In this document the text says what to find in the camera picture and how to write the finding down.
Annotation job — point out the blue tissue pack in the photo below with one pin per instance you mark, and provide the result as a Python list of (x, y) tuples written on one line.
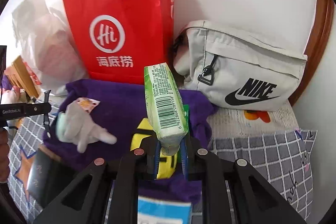
[(162, 211)]

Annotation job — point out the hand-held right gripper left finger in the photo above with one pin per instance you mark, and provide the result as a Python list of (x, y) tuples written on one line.
[(157, 158)]

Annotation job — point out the wooden door frame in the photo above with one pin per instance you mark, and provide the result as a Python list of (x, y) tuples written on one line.
[(320, 43)]

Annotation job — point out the red paper bag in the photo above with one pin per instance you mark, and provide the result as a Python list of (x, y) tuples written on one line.
[(118, 16)]

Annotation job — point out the small pale green packet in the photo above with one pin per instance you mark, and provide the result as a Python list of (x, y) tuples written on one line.
[(61, 124)]

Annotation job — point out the grey waist bag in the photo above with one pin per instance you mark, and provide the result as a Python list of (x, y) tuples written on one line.
[(236, 61)]

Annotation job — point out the green tissue pack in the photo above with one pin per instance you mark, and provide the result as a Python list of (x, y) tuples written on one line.
[(165, 108)]

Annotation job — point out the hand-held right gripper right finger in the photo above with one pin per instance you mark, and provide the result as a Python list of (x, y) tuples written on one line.
[(183, 158)]

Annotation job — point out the person's left hand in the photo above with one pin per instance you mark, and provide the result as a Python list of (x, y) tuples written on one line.
[(4, 155)]

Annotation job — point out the purple plush toy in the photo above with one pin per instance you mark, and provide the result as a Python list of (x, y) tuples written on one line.
[(6, 83)]

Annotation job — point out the grey checked star cloth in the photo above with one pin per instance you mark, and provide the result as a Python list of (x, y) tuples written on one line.
[(262, 161)]

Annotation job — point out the purple fabric storage box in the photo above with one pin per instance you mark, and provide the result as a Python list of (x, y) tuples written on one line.
[(118, 113)]

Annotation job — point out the yellow and black pouch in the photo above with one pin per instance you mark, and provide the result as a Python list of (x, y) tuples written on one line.
[(137, 141)]

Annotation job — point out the small orange printed packet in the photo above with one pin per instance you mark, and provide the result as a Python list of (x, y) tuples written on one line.
[(85, 103)]

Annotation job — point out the white plastic shopping bag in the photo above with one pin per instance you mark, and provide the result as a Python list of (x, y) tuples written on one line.
[(52, 43)]

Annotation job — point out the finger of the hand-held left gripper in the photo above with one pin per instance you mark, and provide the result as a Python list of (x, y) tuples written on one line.
[(36, 109)]

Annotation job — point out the wooden bed headboard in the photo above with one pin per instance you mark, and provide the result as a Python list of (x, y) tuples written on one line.
[(21, 69)]

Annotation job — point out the dark tin box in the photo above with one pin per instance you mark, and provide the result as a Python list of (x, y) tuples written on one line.
[(47, 179)]

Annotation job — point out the white plush toy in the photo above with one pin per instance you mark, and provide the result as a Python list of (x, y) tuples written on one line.
[(84, 129)]

